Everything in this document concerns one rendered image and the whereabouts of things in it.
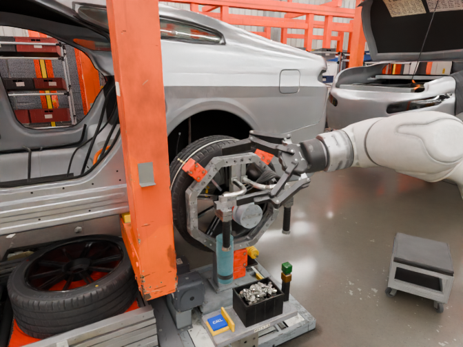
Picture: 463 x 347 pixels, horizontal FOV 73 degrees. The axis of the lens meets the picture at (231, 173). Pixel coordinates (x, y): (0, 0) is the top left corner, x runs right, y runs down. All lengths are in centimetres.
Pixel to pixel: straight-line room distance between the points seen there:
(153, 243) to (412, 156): 112
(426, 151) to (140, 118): 98
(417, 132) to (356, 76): 468
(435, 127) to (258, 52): 160
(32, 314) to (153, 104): 118
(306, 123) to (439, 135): 180
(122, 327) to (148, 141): 97
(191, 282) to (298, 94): 140
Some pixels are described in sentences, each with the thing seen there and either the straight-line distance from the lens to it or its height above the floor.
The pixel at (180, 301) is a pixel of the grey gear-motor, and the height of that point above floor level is 32.
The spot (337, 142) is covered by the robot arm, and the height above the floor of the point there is 139.
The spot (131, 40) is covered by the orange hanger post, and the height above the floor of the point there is 164.
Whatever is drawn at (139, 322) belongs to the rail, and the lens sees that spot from 179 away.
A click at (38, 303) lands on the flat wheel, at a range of 183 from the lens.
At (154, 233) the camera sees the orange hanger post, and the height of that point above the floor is 86.
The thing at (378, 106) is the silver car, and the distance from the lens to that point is 393.
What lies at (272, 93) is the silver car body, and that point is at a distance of 213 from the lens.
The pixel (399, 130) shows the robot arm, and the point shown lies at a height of 144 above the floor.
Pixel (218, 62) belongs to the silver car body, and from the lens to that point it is 194.
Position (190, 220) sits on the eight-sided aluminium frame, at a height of 83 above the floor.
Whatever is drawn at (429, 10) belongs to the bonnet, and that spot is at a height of 219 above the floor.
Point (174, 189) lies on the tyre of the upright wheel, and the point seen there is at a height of 96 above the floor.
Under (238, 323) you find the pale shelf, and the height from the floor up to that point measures 45.
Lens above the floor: 154
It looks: 18 degrees down
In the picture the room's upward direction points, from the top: straight up
